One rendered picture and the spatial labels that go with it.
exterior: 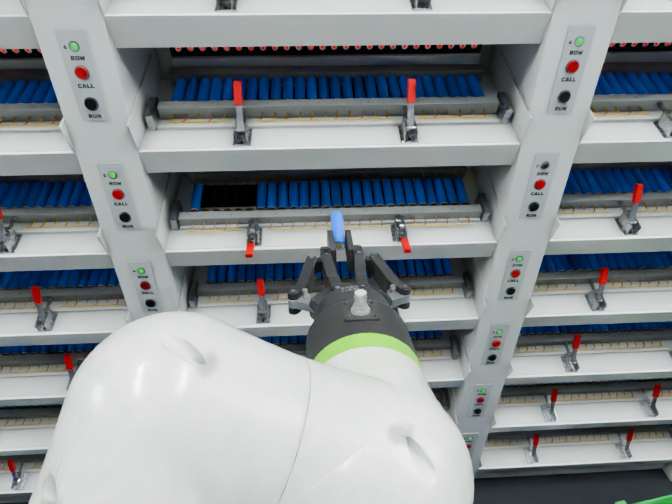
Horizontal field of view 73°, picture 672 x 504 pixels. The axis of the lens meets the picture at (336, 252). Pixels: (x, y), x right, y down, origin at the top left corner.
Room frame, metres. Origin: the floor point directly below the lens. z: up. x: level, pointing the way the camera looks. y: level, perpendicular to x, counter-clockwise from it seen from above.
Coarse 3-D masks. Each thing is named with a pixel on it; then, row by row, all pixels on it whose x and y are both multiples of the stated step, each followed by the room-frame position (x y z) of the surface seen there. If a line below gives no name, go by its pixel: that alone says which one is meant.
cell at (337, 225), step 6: (336, 210) 0.58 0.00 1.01; (330, 216) 0.58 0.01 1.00; (336, 216) 0.57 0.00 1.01; (342, 216) 0.58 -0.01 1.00; (336, 222) 0.56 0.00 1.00; (342, 222) 0.56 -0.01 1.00; (336, 228) 0.55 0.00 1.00; (342, 228) 0.55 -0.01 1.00; (336, 234) 0.53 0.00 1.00; (342, 234) 0.54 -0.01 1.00; (336, 240) 0.52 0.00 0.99; (342, 240) 0.52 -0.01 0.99; (336, 246) 0.52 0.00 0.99; (342, 246) 0.52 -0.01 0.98
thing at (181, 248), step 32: (192, 192) 0.81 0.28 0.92; (480, 192) 0.82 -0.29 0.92; (160, 224) 0.68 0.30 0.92; (384, 224) 0.74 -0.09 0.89; (416, 224) 0.74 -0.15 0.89; (480, 224) 0.74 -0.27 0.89; (192, 256) 0.68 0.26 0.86; (224, 256) 0.68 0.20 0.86; (256, 256) 0.69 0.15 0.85; (288, 256) 0.69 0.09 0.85; (384, 256) 0.70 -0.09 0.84; (416, 256) 0.71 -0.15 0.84; (448, 256) 0.71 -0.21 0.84; (480, 256) 0.72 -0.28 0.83
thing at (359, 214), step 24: (192, 216) 0.72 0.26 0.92; (216, 216) 0.73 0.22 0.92; (240, 216) 0.73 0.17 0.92; (264, 216) 0.73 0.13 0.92; (288, 216) 0.73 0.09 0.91; (312, 216) 0.73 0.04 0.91; (360, 216) 0.74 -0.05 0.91; (384, 216) 0.74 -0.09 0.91; (408, 216) 0.74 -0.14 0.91; (432, 216) 0.75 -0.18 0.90; (456, 216) 0.75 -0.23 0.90
